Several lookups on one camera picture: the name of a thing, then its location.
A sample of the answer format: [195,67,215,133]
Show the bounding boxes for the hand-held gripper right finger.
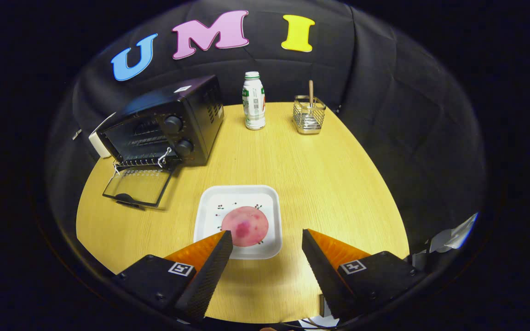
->
[302,228,427,321]

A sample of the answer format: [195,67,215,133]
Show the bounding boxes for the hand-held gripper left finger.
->
[112,230,234,322]

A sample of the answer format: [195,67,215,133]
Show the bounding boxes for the pink round ham slice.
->
[221,206,269,247]

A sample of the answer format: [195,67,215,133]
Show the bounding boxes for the white square plate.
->
[193,185,283,260]

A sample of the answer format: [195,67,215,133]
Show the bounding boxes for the black toaster oven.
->
[96,75,225,208]

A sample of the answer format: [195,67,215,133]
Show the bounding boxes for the white bread toaster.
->
[88,113,117,159]

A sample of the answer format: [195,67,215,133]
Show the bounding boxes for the white crumpled sheet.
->
[426,212,479,253]

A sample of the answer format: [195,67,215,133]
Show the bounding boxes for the white drink bottle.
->
[242,71,266,131]

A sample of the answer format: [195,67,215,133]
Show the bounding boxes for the metal wire utensil holder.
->
[293,95,327,135]

